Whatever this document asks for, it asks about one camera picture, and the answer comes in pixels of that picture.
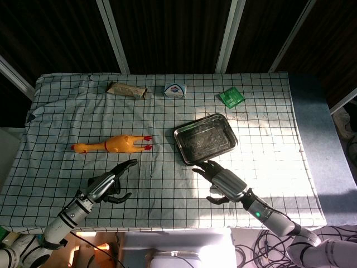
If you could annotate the brown snack wrapper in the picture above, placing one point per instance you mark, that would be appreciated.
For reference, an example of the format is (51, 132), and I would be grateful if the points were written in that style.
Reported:
(127, 90)

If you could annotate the white blue soap box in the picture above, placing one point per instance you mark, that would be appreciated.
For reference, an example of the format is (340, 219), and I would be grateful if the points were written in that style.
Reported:
(175, 90)

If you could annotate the grey blue table pad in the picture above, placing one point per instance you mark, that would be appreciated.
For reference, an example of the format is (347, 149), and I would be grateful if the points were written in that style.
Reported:
(320, 145)

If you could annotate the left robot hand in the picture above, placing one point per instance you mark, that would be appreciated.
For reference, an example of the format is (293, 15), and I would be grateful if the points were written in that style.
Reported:
(101, 185)

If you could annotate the brown cardboard box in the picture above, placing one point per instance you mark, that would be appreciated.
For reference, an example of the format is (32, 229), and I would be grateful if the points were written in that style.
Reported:
(83, 251)

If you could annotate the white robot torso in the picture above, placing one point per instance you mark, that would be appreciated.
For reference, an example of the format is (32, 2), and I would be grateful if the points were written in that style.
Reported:
(178, 248)

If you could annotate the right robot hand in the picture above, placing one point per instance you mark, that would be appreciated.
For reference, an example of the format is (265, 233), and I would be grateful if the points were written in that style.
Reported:
(227, 181)

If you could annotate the white sneaker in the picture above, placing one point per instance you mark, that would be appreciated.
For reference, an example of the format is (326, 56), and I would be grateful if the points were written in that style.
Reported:
(342, 123)

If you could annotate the green foil packet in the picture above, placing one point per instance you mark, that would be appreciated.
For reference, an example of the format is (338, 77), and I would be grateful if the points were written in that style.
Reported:
(231, 97)

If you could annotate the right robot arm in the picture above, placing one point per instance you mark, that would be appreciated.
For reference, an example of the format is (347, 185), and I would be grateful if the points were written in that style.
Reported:
(274, 219)

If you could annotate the white window frame post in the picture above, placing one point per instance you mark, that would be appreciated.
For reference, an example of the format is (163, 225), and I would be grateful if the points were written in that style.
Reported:
(230, 36)
(15, 78)
(291, 36)
(344, 100)
(113, 36)

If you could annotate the white black checkered tablecloth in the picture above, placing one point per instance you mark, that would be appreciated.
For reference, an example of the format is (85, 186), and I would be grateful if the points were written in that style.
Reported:
(156, 120)

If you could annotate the rectangular metal tray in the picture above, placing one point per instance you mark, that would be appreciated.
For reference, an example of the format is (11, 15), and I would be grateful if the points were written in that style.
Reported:
(205, 139)

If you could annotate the yellow rubber chicken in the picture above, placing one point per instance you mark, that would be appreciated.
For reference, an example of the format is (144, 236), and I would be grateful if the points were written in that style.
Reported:
(120, 143)

